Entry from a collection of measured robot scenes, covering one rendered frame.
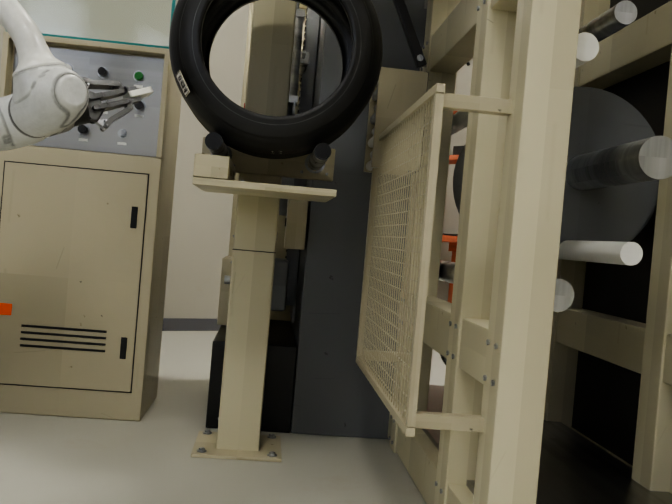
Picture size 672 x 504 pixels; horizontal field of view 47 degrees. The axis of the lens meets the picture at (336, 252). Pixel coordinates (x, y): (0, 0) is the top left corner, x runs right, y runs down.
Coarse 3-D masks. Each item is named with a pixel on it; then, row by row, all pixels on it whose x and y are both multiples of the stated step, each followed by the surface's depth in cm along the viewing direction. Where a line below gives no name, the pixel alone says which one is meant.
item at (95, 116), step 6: (90, 102) 176; (96, 102) 177; (90, 108) 176; (84, 114) 172; (90, 114) 175; (96, 114) 176; (78, 120) 172; (84, 120) 173; (90, 120) 175; (96, 120) 176
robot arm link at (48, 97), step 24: (0, 0) 153; (24, 24) 151; (24, 48) 150; (48, 48) 153; (24, 72) 148; (48, 72) 147; (72, 72) 149; (24, 96) 149; (48, 96) 146; (72, 96) 148; (24, 120) 152; (48, 120) 149; (72, 120) 152
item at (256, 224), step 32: (288, 0) 236; (256, 32) 235; (288, 32) 236; (256, 64) 236; (288, 64) 236; (256, 96) 236; (288, 96) 237; (256, 224) 237; (256, 256) 237; (256, 288) 237; (256, 320) 237; (224, 352) 237; (256, 352) 238; (224, 384) 237; (256, 384) 238; (224, 416) 237; (256, 416) 238; (224, 448) 238; (256, 448) 238
